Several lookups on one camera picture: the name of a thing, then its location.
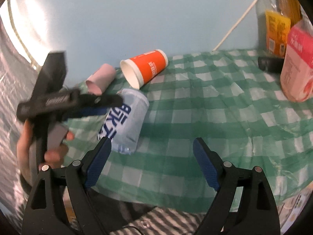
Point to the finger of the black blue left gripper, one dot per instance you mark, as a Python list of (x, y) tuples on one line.
[(92, 105)]

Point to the pink paper cup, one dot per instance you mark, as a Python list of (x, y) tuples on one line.
[(99, 81)]

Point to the person's left hand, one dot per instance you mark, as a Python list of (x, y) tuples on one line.
[(53, 157)]

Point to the clear bottle yellow label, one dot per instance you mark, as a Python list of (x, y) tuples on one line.
[(275, 20)]

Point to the green checkered tablecloth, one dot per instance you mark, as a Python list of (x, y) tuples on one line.
[(237, 109)]

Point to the small black object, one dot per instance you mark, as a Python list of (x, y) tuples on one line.
[(270, 64)]

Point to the white blue paper cup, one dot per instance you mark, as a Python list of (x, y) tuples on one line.
[(123, 124)]

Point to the orange paper cup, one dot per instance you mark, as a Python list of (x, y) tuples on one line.
[(140, 69)]

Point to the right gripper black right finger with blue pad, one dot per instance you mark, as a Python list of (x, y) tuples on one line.
[(244, 202)]

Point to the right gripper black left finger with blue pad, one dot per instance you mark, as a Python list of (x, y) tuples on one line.
[(45, 211)]

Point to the pink drink carton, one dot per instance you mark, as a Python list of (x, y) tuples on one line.
[(296, 75)]

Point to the grey striped fabric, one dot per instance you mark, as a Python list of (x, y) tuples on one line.
[(17, 80)]

